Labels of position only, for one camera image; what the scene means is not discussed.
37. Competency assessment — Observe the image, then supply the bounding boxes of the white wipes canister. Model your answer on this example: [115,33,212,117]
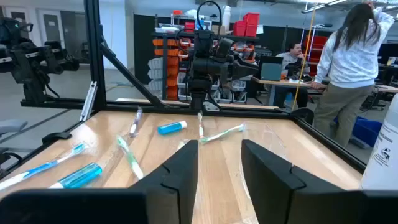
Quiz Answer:
[360,93,398,190]

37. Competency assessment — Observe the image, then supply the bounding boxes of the wooden desk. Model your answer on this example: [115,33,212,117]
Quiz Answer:
[251,76,398,94]

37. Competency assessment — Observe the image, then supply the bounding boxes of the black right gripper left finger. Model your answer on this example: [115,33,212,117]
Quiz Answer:
[0,139,198,224]

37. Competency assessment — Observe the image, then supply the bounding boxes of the blue toothbrush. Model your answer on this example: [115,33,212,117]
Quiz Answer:
[0,142,88,191]

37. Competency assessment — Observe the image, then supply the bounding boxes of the black frame hook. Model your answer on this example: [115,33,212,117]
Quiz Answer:
[289,108,315,125]

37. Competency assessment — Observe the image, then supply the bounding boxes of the grey laptop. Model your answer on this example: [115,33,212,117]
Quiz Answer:
[259,55,284,82]

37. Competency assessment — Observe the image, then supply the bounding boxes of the orange toothbrush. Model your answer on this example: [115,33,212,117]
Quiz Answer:
[197,111,205,140]

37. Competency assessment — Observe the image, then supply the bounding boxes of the rack with red bins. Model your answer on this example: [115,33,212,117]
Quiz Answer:
[300,26,330,77]

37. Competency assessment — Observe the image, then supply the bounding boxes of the black frame clamp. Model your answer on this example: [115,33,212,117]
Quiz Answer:
[42,131,73,144]

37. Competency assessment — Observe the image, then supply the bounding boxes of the dark computer monitor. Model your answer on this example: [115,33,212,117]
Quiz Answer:
[377,42,398,66]

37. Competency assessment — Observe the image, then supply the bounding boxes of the purple toothbrush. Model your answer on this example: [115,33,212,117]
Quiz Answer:
[129,106,144,138]

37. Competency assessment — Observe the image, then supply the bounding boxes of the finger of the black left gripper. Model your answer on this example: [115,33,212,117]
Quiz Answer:
[236,60,259,80]

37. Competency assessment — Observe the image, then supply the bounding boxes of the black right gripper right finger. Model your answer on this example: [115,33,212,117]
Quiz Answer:
[241,139,398,224]

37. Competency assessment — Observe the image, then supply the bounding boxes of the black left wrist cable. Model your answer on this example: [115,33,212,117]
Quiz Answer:
[175,0,223,63]

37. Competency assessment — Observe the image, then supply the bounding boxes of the green toothbrush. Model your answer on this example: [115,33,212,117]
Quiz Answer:
[115,134,146,180]
[198,123,247,146]

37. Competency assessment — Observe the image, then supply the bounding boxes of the person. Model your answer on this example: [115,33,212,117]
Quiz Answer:
[310,1,396,149]
[273,42,312,108]

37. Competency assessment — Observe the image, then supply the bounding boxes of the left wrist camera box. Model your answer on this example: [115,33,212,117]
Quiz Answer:
[215,37,234,58]

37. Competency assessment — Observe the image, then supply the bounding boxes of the red storage bins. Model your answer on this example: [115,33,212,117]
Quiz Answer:
[232,12,261,38]

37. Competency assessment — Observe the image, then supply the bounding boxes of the silver frame bracket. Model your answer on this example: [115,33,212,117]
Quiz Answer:
[79,81,98,122]

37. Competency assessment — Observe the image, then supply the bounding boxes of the white bottle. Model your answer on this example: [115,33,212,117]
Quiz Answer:
[222,5,232,32]

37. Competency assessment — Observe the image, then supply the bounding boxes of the blue bin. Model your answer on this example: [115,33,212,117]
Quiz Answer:
[334,116,383,149]

